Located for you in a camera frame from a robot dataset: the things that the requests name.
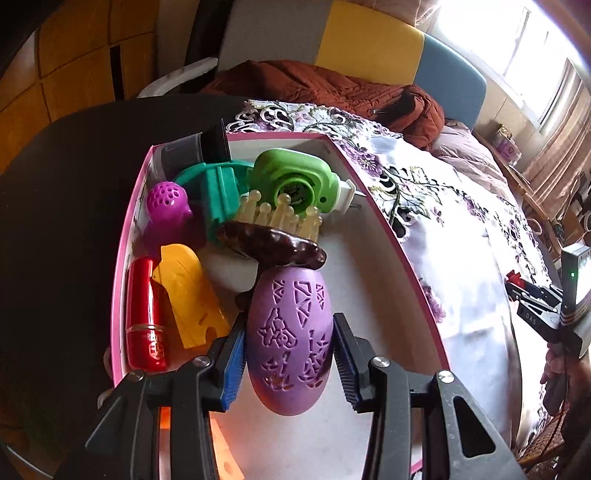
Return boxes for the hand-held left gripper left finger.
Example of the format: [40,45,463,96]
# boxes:
[55,314,247,480]

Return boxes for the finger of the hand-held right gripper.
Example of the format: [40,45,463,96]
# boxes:
[517,280,563,300]
[505,285,548,309]

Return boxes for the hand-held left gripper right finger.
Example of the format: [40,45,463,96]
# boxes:
[332,313,527,480]

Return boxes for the brown purple massage brush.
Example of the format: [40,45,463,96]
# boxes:
[216,191,334,416]

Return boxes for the yellow-orange plastic piece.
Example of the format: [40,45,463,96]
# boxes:
[151,243,232,350]

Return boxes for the pink cardboard box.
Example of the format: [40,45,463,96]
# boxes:
[102,131,451,480]

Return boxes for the orange plastic item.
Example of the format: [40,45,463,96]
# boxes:
[159,401,243,480]

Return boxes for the red lipstick tube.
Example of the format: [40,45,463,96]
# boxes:
[124,257,169,371]

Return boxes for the purple perforated plastic toy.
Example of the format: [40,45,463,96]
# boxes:
[142,181,206,252]

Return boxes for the green plastic spool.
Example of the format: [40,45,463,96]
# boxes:
[174,161,257,243]

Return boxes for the green white plug-in device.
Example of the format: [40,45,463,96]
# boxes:
[252,148,368,215]

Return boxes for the grey black plastic cup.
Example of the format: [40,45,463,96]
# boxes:
[157,119,232,178]

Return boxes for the person's right forearm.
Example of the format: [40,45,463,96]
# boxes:
[558,353,591,467]

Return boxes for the person's right hand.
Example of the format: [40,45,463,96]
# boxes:
[540,348,578,416]

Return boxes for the floral embroidered white tablecloth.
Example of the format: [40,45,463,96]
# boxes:
[226,98,561,457]

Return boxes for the wooden side table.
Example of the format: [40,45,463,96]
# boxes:
[475,134,561,241]

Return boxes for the brown wicker chair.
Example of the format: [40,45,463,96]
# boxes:
[517,406,568,467]

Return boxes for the purple gift box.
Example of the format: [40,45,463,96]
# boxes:
[492,129,522,164]

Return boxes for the pink patterned curtain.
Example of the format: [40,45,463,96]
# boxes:
[522,69,591,195]
[413,0,446,24]

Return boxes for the pale pink duvet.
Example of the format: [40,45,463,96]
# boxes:
[429,119,518,204]

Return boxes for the window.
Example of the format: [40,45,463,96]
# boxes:
[434,0,591,134]

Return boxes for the rust quilted jacket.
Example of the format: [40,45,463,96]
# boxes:
[201,60,446,149]

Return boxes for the white foam strip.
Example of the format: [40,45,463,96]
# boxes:
[137,58,219,99]

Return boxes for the grey yellow blue headboard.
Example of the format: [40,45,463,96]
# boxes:
[217,0,488,130]

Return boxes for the black rolled mat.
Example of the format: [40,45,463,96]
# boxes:
[185,0,234,70]

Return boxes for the wooden wardrobe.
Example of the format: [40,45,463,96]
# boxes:
[0,0,204,153]

